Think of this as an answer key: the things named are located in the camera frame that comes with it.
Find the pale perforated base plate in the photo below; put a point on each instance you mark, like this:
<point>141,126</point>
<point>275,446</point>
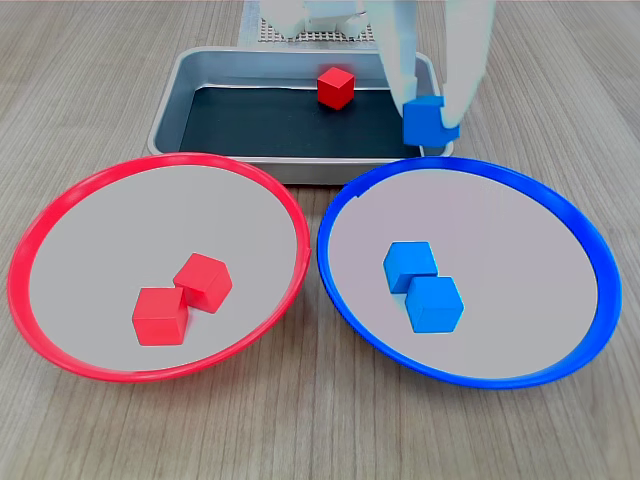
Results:
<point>320,36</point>

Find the black tray mat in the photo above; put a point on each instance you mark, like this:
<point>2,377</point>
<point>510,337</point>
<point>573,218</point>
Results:
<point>275,125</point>

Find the blue-rimmed white plate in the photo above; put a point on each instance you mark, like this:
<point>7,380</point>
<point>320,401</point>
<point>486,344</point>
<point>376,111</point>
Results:
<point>525,275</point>

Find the red cube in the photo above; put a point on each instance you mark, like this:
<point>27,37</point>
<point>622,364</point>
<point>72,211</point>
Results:
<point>336,90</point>
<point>202,282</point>
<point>160,317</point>

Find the blue cube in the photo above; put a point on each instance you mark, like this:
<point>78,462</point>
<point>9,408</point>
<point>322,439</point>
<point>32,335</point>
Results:
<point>434,306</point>
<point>422,125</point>
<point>407,262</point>

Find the steel tray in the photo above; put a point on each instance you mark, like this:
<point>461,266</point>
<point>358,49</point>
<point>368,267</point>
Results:
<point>170,120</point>

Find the red-rimmed white plate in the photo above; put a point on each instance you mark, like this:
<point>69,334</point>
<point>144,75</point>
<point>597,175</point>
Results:
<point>100,250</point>

